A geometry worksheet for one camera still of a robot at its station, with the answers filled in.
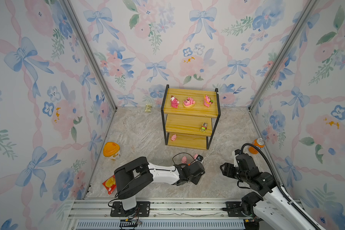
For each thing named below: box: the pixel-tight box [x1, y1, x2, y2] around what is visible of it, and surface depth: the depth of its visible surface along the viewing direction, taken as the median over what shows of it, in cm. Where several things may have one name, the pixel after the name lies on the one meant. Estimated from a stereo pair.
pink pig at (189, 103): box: [182, 97, 196, 109], surface depth 74 cm
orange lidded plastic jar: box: [103, 141, 122, 161], surface depth 87 cm
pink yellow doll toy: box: [203, 94, 214, 108], surface depth 73 cm
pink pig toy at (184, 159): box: [181, 155, 187, 164], surface depth 92 cm
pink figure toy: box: [170, 94, 180, 109], surface depth 73 cm
